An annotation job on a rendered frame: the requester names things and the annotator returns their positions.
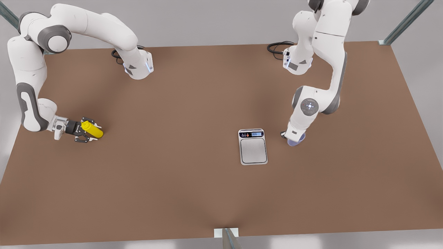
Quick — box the silver kitchen scale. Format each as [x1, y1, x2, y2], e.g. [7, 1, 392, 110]
[238, 129, 269, 166]

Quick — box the yellow sauce bottle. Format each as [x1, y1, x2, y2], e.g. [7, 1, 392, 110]
[81, 121, 104, 139]

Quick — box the silver frame post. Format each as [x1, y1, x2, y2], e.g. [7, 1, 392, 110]
[0, 4, 20, 30]
[214, 228, 243, 249]
[378, 0, 435, 46]

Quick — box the black cable loop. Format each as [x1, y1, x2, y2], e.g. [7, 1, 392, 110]
[111, 45, 146, 65]
[267, 41, 296, 61]

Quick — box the pale blue cup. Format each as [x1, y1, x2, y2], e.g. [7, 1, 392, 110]
[287, 133, 306, 147]

